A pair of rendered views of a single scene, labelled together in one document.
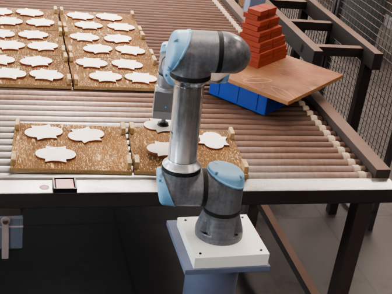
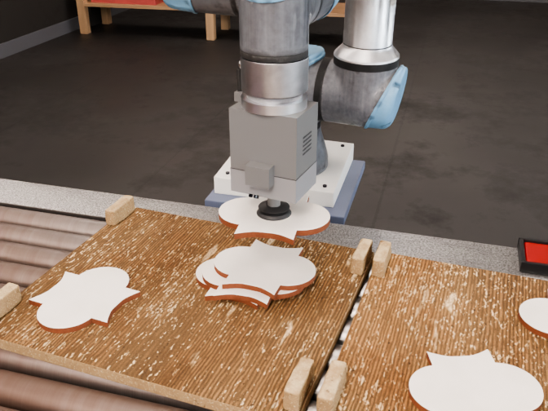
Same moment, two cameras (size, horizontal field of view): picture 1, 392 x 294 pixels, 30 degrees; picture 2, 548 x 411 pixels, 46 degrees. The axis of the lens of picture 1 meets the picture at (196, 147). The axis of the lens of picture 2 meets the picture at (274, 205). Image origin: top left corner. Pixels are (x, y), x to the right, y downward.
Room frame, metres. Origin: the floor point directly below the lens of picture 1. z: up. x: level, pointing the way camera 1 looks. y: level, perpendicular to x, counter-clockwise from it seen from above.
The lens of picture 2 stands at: (2.95, 0.50, 1.42)
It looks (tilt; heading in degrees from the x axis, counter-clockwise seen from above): 27 degrees down; 213
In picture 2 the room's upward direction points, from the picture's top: straight up
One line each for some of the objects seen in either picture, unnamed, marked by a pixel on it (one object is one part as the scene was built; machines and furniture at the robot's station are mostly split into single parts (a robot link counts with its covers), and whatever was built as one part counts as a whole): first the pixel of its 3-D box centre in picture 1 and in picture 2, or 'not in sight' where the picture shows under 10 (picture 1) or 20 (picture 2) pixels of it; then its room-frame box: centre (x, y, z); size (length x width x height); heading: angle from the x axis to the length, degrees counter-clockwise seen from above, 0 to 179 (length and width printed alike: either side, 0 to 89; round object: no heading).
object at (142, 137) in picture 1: (185, 151); (192, 292); (2.42, 0.03, 0.93); 0.41 x 0.35 x 0.02; 102
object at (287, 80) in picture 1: (268, 71); not in sight; (3.12, -0.28, 1.03); 0.50 x 0.50 x 0.02; 57
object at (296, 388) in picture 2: (131, 128); (299, 383); (2.51, 0.25, 0.95); 0.06 x 0.02 x 0.03; 12
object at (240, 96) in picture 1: (255, 86); not in sight; (3.07, -0.23, 0.97); 0.31 x 0.31 x 0.10; 57
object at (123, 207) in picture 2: (244, 165); (120, 209); (2.33, -0.18, 0.95); 0.06 x 0.02 x 0.03; 12
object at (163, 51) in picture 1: (170, 59); (275, 2); (2.36, 0.13, 1.30); 0.09 x 0.08 x 0.11; 12
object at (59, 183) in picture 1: (64, 185); (546, 258); (2.07, 0.41, 0.92); 0.06 x 0.06 x 0.01; 17
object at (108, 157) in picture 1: (71, 147); (528, 364); (2.33, 0.44, 0.93); 0.41 x 0.35 x 0.02; 103
